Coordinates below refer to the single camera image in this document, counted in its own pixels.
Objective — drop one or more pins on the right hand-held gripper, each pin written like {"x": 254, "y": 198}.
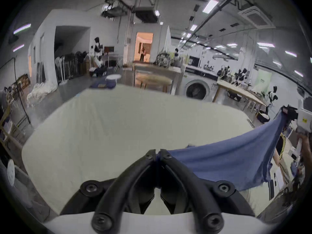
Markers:
{"x": 306, "y": 118}

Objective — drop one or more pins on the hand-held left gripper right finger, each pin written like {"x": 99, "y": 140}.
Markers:
{"x": 178, "y": 172}

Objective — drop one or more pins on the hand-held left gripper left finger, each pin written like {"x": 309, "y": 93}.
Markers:
{"x": 136, "y": 172}

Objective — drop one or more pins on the blue shirt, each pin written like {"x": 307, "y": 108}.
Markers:
{"x": 231, "y": 157}

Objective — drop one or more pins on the person's right hand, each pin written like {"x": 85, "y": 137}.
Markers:
{"x": 307, "y": 147}

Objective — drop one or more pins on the small white and black robot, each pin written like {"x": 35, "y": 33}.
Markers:
{"x": 272, "y": 96}

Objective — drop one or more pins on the person's legs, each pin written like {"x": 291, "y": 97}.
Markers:
{"x": 281, "y": 144}

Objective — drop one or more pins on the bed with pale green sheet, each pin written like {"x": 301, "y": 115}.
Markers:
{"x": 126, "y": 125}

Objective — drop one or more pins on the long wooden table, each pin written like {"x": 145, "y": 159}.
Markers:
{"x": 240, "y": 92}

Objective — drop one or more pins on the white washing machine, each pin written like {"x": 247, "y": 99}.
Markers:
{"x": 196, "y": 88}

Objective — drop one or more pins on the dark blue cloth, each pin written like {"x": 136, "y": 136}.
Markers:
{"x": 102, "y": 84}

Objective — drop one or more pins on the round white table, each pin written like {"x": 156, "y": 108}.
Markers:
{"x": 113, "y": 77}

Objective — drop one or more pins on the wooden table with plants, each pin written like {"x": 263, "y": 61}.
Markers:
{"x": 158, "y": 72}

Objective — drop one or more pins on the heap of white cloths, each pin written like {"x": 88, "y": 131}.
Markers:
{"x": 41, "y": 91}

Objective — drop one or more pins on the white and black humanoid robot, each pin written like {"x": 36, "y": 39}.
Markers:
{"x": 98, "y": 50}

